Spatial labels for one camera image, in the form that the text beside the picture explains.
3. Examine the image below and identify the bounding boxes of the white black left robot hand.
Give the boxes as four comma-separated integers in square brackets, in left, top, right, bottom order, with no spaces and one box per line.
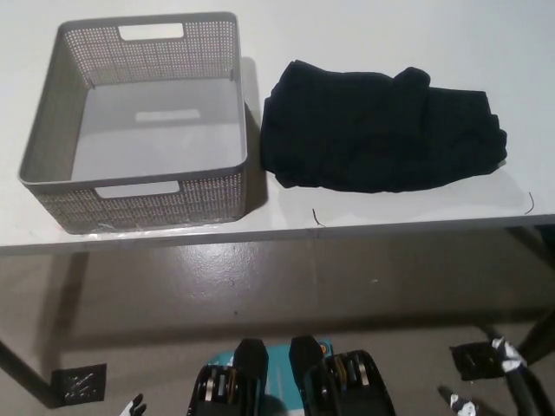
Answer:
[116,393,147,416]

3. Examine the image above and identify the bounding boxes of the black t-shirt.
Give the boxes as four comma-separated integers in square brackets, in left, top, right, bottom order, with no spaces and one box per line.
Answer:
[259,60,508,194]

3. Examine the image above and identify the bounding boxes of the black tape floor patch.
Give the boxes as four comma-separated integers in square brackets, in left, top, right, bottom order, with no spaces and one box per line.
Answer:
[50,362,108,403]
[448,341,504,383]

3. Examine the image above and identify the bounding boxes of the black metal table leg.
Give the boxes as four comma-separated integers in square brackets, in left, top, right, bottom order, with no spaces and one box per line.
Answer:
[505,224,555,366]
[0,337,60,409]

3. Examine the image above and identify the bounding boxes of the black ribbed left robot block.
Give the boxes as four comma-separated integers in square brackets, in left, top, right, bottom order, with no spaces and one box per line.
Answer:
[186,337,271,416]

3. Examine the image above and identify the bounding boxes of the black ribbed robot block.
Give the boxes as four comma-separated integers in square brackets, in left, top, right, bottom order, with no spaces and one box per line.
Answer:
[288,335,396,416]
[186,337,271,416]

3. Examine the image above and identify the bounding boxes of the black ribbed right robot block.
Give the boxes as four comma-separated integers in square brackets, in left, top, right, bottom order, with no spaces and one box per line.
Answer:
[288,335,396,416]

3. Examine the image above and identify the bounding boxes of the grey perforated plastic basket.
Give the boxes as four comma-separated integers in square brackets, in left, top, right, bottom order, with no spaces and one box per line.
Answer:
[16,11,251,236]

